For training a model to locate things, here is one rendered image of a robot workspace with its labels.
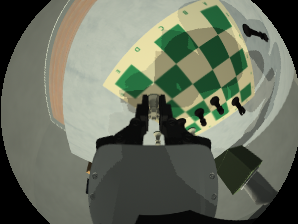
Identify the green and cream chessboard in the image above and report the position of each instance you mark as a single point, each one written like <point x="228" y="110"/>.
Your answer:
<point x="192" y="55"/>

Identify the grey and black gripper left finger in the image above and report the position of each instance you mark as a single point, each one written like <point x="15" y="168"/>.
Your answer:
<point x="132" y="134"/>

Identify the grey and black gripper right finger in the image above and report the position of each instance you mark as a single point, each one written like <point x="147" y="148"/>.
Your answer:
<point x="170" y="128"/>

